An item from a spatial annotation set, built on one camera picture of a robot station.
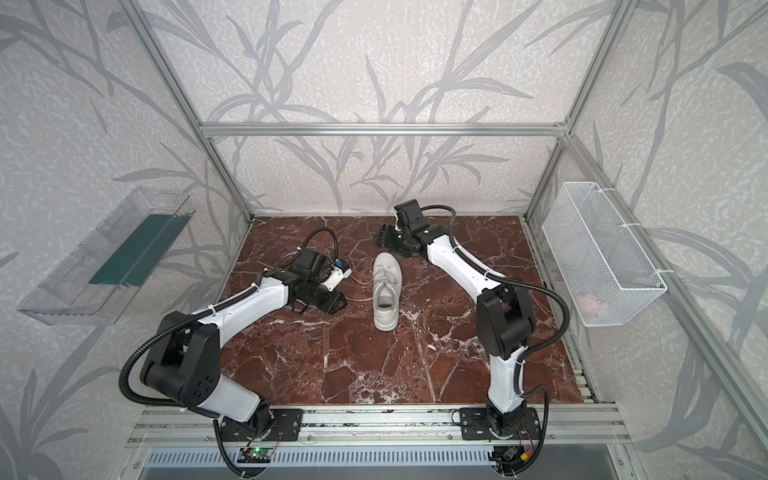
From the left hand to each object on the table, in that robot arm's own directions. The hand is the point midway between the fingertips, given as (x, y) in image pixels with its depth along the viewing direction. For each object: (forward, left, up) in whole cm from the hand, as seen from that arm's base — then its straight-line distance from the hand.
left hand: (343, 290), depth 89 cm
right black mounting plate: (-34, -36, -6) cm, 50 cm away
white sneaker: (+3, -13, +1) cm, 14 cm away
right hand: (+13, -11, +11) cm, 21 cm away
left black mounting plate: (-34, +11, -7) cm, 37 cm away
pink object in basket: (-11, -63, +15) cm, 66 cm away
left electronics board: (-40, +18, -9) cm, 45 cm away
